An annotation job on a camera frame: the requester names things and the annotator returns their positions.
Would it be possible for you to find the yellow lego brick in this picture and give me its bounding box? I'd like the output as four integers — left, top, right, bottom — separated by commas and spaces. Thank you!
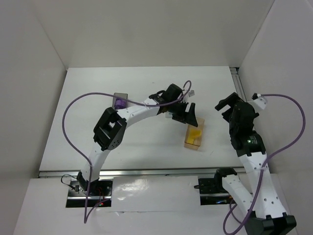
186, 129, 201, 144

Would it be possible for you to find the purple lego brick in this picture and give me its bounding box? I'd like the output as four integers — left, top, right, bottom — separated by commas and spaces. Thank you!
114, 98, 127, 110

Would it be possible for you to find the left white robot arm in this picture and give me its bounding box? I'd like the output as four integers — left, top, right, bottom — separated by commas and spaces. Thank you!
77, 84, 198, 191

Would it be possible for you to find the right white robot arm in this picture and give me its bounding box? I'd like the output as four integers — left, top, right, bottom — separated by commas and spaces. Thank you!
215, 93, 296, 235

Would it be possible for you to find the orange plastic container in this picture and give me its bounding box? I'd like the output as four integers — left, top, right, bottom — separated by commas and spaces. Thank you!
184, 117, 205, 150

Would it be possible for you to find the clear plastic container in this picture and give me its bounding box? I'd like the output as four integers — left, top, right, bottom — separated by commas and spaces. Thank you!
165, 112, 173, 118

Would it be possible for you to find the smoky grey plastic container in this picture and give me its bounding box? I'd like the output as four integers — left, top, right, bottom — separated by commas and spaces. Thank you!
112, 93, 128, 110

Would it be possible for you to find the aluminium rail right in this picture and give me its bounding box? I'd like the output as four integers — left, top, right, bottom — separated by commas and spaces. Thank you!
229, 67, 247, 101

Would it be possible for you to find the aluminium rail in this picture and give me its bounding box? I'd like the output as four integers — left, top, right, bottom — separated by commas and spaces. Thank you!
229, 67, 247, 101
39, 167, 245, 178

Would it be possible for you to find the aluminium rail front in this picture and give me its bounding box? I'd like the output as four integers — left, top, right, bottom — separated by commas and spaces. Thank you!
39, 167, 245, 178

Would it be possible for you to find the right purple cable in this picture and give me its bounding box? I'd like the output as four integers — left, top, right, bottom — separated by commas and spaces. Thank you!
223, 93, 306, 235

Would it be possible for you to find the purple cable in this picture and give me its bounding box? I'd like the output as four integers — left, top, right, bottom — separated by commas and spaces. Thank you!
62, 80, 192, 224
223, 93, 306, 235

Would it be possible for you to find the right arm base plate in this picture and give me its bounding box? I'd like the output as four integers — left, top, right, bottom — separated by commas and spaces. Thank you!
194, 167, 237, 206

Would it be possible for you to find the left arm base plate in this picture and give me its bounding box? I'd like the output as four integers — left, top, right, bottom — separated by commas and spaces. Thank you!
61, 174, 113, 208

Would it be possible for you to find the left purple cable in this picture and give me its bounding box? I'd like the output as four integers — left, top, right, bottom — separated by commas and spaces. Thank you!
62, 80, 192, 224

